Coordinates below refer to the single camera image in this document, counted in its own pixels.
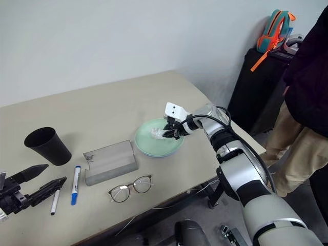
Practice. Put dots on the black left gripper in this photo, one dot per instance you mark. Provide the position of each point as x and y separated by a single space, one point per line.
11 196

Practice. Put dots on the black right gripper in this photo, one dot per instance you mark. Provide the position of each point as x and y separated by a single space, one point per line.
176 129

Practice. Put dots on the clear plastic piece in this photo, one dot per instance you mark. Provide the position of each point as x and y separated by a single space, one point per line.
156 133

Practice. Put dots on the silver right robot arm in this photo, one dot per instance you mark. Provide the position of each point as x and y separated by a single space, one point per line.
238 174

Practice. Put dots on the black plastic cup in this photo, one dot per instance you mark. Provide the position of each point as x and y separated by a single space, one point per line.
48 146

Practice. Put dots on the dark round-framed glasses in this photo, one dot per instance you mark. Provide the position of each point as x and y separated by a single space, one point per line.
140 185

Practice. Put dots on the clear plastic glasses case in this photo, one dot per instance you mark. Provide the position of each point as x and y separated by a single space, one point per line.
112 161

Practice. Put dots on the mint green plate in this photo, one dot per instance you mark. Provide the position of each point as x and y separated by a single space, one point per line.
153 147

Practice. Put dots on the thin black and white marker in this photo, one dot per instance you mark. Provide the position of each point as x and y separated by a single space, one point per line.
54 203

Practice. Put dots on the blue and white marker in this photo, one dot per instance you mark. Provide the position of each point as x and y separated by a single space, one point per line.
76 184

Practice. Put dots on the black table leg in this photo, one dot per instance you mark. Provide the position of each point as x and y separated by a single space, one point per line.
214 194

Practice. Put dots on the black cabinet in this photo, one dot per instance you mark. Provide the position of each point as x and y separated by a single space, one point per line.
256 89

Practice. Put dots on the dark rounded shape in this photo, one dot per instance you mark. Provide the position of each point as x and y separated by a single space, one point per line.
191 233

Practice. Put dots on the teal and orange backpack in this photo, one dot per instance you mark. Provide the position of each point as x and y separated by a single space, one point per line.
273 30

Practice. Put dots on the person in dark jacket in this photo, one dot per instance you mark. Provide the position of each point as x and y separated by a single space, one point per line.
307 77

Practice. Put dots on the white and grey headset device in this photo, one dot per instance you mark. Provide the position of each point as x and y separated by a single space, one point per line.
293 43

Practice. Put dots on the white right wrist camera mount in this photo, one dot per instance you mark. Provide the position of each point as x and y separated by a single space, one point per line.
175 110

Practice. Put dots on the metal bracket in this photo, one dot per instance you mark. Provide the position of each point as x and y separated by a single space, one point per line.
229 233

